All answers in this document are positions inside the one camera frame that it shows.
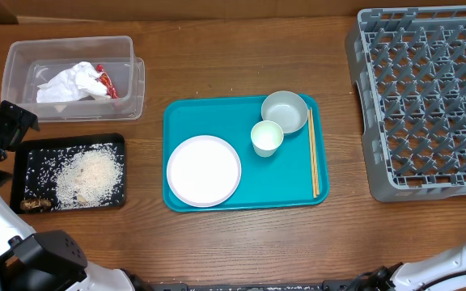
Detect white tissue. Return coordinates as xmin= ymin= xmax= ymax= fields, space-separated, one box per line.
xmin=36 ymin=61 xmax=112 ymax=103

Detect red snack wrapper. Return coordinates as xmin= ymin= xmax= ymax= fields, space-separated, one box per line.
xmin=95 ymin=64 xmax=119 ymax=99

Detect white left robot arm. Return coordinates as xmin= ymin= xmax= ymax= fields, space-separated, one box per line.
xmin=0 ymin=101 xmax=152 ymax=291

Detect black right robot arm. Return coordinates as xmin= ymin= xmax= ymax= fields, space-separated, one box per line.
xmin=345 ymin=243 xmax=466 ymax=291

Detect black food waste tray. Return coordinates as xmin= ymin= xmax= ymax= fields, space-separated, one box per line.
xmin=10 ymin=133 xmax=125 ymax=214

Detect grey dishwasher rack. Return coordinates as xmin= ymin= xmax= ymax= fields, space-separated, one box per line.
xmin=345 ymin=6 xmax=466 ymax=202

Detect brown food scrap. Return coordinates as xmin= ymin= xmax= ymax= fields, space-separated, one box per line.
xmin=19 ymin=198 xmax=52 ymax=213

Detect spilled rice pile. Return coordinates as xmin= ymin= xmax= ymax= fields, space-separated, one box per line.
xmin=53 ymin=143 xmax=125 ymax=210

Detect clear plastic bin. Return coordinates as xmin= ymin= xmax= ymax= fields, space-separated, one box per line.
xmin=1 ymin=36 xmax=146 ymax=122

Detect large white plate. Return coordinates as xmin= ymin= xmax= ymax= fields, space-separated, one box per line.
xmin=166 ymin=135 xmax=242 ymax=208

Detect pale green cup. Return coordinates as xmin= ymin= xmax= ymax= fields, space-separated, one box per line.
xmin=250 ymin=120 xmax=284 ymax=158

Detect grey-green bowl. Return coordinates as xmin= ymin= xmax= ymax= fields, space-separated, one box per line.
xmin=261 ymin=91 xmax=308 ymax=134

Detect wooden chopstick outer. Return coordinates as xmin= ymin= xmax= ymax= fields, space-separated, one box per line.
xmin=308 ymin=108 xmax=320 ymax=198

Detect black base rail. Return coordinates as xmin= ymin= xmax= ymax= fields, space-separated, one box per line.
xmin=150 ymin=280 xmax=351 ymax=291

